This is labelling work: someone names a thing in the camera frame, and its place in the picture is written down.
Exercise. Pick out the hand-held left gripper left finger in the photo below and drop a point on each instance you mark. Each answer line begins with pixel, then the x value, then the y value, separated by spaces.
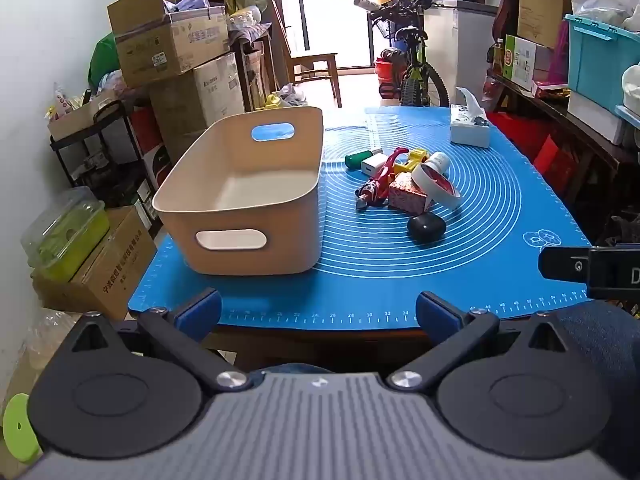
pixel 200 312

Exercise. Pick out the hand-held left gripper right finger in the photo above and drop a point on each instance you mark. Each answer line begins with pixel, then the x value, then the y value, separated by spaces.
pixel 437 312

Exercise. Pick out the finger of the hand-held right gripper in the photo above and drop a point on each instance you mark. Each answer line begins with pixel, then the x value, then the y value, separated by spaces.
pixel 562 262

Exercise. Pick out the black earbud case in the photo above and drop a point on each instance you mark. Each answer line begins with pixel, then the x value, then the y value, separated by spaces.
pixel 426 227

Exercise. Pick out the beige plastic storage basket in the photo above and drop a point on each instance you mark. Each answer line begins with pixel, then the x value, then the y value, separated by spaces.
pixel 250 215

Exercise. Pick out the red floral box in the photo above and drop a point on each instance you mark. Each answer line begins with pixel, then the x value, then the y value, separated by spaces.
pixel 406 195

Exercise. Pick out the white tape roll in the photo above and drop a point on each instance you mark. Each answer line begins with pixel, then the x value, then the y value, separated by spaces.
pixel 430 182

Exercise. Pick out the red toy figure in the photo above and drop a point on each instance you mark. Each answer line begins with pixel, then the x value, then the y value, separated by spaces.
pixel 377 182

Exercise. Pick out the white pill bottle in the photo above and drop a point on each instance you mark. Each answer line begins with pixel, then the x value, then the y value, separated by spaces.
pixel 439 161

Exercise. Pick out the yellow plastic toy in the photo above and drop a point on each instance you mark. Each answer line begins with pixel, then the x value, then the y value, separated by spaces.
pixel 412 159

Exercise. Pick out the white charger plug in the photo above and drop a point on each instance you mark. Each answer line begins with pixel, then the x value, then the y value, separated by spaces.
pixel 372 165

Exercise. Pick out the blue silicone mat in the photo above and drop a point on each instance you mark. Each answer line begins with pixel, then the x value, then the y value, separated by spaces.
pixel 380 280

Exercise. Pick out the person's leg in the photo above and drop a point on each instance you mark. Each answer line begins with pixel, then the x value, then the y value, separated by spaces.
pixel 610 340

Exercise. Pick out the cardboard box with black print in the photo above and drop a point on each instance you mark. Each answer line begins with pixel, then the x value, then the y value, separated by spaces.
pixel 110 270

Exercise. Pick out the dark wooden side table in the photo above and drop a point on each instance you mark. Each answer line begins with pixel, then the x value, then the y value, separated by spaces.
pixel 575 140

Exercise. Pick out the clear bag of grain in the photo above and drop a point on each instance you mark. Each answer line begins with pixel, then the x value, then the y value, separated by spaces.
pixel 50 340

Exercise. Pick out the green container with clear lid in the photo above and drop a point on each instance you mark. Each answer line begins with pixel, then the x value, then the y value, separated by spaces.
pixel 65 235

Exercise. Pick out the white tissue box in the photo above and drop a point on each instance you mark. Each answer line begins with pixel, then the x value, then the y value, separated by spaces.
pixel 469 127

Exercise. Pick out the green capped tube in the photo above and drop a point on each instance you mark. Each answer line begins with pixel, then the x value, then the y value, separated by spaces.
pixel 354 161

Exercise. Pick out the black metal rack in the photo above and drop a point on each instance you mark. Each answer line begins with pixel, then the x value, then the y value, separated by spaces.
pixel 117 160

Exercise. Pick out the red and white carton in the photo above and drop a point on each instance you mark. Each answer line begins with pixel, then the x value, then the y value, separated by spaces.
pixel 150 135

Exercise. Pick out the teal storage bin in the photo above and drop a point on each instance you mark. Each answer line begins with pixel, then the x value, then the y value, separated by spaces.
pixel 595 65

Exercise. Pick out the green and white box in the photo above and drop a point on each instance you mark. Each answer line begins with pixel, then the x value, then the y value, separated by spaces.
pixel 517 60

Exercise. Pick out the green round disc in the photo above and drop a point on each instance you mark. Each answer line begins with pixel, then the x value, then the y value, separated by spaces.
pixel 20 430

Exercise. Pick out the yellow bottle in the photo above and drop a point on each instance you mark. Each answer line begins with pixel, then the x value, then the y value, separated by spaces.
pixel 272 101

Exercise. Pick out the small cardboard box on rack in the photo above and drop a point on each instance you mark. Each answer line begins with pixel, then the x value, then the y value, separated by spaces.
pixel 75 117

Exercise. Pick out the white chest freezer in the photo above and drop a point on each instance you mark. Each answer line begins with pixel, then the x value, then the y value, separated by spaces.
pixel 467 45

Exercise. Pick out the bicycle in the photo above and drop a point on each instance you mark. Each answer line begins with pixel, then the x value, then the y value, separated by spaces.
pixel 417 67

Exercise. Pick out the red bucket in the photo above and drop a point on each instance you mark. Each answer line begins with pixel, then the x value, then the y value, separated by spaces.
pixel 387 71

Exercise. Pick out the flat upright cardboard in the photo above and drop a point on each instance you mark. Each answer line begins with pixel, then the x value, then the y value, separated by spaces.
pixel 542 0

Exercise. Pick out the green bag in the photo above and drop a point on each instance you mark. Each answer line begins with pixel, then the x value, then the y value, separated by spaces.
pixel 102 60

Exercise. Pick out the open cardboard box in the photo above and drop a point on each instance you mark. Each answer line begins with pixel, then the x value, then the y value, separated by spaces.
pixel 170 42

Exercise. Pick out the wooden chair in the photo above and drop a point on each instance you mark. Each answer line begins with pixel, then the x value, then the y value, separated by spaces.
pixel 310 62

